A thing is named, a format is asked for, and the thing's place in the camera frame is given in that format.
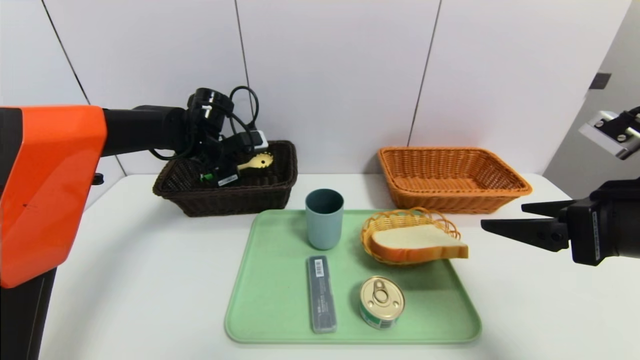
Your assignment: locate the grey clear cutlery case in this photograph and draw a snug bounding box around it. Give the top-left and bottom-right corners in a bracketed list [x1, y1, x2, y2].
[307, 255, 337, 333]

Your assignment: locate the light green plastic tray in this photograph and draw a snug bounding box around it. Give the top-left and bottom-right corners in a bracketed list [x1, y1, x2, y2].
[225, 209, 482, 344]

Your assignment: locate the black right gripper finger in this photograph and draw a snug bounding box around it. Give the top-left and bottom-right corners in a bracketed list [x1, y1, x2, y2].
[520, 199, 577, 218]
[480, 218, 570, 253]

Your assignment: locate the white bread slice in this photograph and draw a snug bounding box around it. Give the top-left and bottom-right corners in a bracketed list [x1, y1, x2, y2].
[369, 224, 469, 263]

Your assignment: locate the large orange wicker basket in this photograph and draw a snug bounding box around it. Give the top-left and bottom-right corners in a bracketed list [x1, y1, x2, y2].
[377, 146, 533, 215]

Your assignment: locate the thick black left camera cable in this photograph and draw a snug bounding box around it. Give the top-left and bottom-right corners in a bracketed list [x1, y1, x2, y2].
[227, 86, 261, 138]

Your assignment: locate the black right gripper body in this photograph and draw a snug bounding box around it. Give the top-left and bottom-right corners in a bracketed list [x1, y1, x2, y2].
[565, 178, 640, 267]

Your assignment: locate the tin can gold lid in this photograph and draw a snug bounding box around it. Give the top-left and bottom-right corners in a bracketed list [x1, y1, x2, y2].
[359, 275, 406, 330]

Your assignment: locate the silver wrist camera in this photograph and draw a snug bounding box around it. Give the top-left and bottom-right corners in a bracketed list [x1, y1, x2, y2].
[245, 130, 269, 151]
[579, 106, 640, 161]

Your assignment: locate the small round orange wicker basket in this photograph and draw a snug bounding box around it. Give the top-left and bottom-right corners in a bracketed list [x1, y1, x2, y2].
[360, 207, 461, 266]

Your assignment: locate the yellow pasta spoon green handle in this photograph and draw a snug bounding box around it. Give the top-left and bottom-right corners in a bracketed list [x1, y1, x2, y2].
[200, 152, 275, 182]

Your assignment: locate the blue-grey plastic cup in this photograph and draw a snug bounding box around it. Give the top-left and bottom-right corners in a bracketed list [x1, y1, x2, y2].
[305, 188, 345, 250]

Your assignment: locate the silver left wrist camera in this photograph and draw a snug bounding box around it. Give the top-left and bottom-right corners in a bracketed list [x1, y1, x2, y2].
[245, 130, 269, 151]

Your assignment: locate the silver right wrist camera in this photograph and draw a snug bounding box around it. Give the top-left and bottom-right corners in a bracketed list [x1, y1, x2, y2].
[579, 106, 640, 161]

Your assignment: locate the dark brown wicker basket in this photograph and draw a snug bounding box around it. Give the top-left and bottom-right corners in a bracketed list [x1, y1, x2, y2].
[153, 140, 299, 218]

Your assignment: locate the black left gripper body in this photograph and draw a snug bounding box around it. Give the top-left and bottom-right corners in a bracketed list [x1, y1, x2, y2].
[209, 153, 241, 188]

